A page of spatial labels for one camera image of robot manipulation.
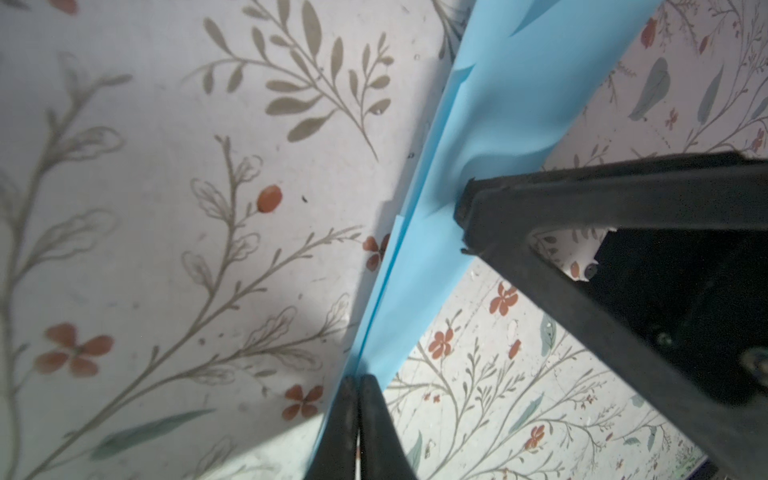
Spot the light blue square paper sheet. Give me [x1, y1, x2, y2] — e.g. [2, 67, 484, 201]
[344, 1, 658, 385]

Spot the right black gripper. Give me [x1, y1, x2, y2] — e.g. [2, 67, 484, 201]
[454, 152, 767, 479]

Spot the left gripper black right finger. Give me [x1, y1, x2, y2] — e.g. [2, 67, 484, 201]
[358, 375, 417, 480]

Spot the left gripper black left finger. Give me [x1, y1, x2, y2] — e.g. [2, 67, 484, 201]
[305, 376, 359, 480]

